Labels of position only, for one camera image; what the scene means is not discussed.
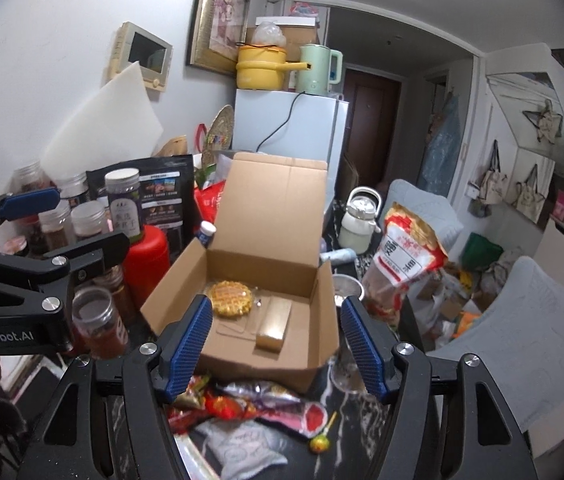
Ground cardboard box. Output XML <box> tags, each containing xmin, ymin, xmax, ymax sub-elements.
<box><xmin>140</xmin><ymin>152</ymin><xmax>340</xmax><ymax>395</ymax></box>

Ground round waffle cookie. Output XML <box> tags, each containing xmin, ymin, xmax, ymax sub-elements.
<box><xmin>205</xmin><ymin>280</ymin><xmax>256</xmax><ymax>318</ymax></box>

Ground cream wall intercom panel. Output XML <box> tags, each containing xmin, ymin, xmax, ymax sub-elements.
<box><xmin>108</xmin><ymin>21</ymin><xmax>173</xmax><ymax>93</ymax></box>

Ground clear jar with red label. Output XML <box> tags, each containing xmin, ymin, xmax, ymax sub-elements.
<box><xmin>12</xmin><ymin>160</ymin><xmax>55</xmax><ymax>196</ymax></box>

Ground clear glass mug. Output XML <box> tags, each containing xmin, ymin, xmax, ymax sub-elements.
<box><xmin>331</xmin><ymin>274</ymin><xmax>369</xmax><ymax>395</ymax></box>

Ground clear plastic bag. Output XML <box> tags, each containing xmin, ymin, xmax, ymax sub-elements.
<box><xmin>254</xmin><ymin>20</ymin><xmax>287</xmax><ymax>48</ymax></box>

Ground yellow pot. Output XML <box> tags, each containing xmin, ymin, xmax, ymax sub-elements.
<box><xmin>236</xmin><ymin>44</ymin><xmax>313</xmax><ymax>92</ymax></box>

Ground black stand-up pouch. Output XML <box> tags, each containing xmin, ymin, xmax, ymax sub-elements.
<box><xmin>86</xmin><ymin>154</ymin><xmax>195</xmax><ymax>261</ymax></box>

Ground silver purple snack packet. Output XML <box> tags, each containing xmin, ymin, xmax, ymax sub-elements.
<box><xmin>214</xmin><ymin>380</ymin><xmax>303</xmax><ymax>411</ymax></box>

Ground clear jar dark contents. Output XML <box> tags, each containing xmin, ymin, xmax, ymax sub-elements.
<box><xmin>71</xmin><ymin>200</ymin><xmax>110</xmax><ymax>246</ymax></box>

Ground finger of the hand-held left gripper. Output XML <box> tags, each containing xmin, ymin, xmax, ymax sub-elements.
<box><xmin>0</xmin><ymin>232</ymin><xmax>131</xmax><ymax>302</ymax></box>
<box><xmin>0</xmin><ymin>187</ymin><xmax>61</xmax><ymax>241</ymax></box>

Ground black power cable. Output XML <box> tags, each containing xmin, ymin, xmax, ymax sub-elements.
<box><xmin>256</xmin><ymin>91</ymin><xmax>307</xmax><ymax>153</ymax></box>

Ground cream water bottle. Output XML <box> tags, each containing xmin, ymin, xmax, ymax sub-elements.
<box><xmin>338</xmin><ymin>186</ymin><xmax>383</xmax><ymax>253</ymax></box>

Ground white red rose packet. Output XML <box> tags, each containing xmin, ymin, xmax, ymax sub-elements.
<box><xmin>257</xmin><ymin>400</ymin><xmax>327</xmax><ymax>441</ymax></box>

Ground canvas tote bag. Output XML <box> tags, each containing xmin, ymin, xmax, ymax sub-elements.
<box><xmin>514</xmin><ymin>162</ymin><xmax>555</xmax><ymax>223</ymax></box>
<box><xmin>476</xmin><ymin>140</ymin><xmax>510</xmax><ymax>206</ymax></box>

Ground light green electric kettle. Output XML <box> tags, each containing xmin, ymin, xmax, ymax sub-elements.
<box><xmin>294</xmin><ymin>44</ymin><xmax>345</xmax><ymax>97</ymax></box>

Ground clear jar brown contents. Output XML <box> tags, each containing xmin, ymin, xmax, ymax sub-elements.
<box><xmin>37</xmin><ymin>200</ymin><xmax>75</xmax><ymax>256</ymax></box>

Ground white foam board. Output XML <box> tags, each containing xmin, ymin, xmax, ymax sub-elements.
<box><xmin>42</xmin><ymin>60</ymin><xmax>164</xmax><ymax>178</ymax></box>

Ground yellow lollipop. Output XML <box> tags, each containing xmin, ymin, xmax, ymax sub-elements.
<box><xmin>310</xmin><ymin>411</ymin><xmax>337</xmax><ymax>455</ymax></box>

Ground framed picture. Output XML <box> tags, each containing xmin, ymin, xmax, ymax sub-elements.
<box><xmin>185</xmin><ymin>0</ymin><xmax>253</xmax><ymax>78</ymax></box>

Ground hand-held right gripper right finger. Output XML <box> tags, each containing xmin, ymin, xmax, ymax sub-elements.
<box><xmin>339</xmin><ymin>296</ymin><xmax>537</xmax><ymax>480</ymax></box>

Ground green bag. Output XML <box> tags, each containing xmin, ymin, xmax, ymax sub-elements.
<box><xmin>462</xmin><ymin>232</ymin><xmax>505</xmax><ymax>271</ymax></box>

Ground dark brown door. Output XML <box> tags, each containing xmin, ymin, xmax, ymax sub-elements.
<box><xmin>347</xmin><ymin>67</ymin><xmax>403</xmax><ymax>188</ymax></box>

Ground pink-lid bottle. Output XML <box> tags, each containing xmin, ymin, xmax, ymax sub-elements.
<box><xmin>2</xmin><ymin>237</ymin><xmax>30</xmax><ymax>258</ymax></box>

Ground round woven tray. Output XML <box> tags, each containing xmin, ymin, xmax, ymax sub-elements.
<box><xmin>203</xmin><ymin>105</ymin><xmax>235</xmax><ymax>171</ymax></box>

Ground clear jar grey lid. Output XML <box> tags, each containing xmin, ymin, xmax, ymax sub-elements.
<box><xmin>59</xmin><ymin>172</ymin><xmax>90</xmax><ymax>206</ymax></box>

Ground brown paper bag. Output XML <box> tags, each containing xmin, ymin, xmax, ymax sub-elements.
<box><xmin>154</xmin><ymin>136</ymin><xmax>189</xmax><ymax>158</ymax></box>

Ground red clear nut bag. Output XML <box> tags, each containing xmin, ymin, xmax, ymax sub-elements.
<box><xmin>362</xmin><ymin>202</ymin><xmax>448</xmax><ymax>331</ymax></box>

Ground tan wrapped cake bar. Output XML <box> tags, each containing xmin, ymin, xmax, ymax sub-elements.
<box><xmin>255</xmin><ymin>296</ymin><xmax>293</xmax><ymax>352</ymax></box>

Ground white fridge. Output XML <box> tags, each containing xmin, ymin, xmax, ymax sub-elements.
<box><xmin>233</xmin><ymin>89</ymin><xmax>350</xmax><ymax>196</ymax></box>

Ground white grey snack packet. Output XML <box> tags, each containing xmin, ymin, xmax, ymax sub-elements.
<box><xmin>194</xmin><ymin>419</ymin><xmax>290</xmax><ymax>480</ymax></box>

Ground red plastic container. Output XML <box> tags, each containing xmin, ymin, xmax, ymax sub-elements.
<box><xmin>123</xmin><ymin>225</ymin><xmax>171</xmax><ymax>306</ymax></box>

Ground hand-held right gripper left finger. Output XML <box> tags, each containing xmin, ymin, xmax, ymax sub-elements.
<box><xmin>14</xmin><ymin>294</ymin><xmax>214</xmax><ymax>480</ymax></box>

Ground red plastic bag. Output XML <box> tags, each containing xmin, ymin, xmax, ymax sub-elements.
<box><xmin>193</xmin><ymin>180</ymin><xmax>227</xmax><ymax>241</ymax></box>

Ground blue plastic garment cover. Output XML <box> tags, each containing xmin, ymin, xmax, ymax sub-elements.
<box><xmin>419</xmin><ymin>92</ymin><xmax>462</xmax><ymax>196</ymax></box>

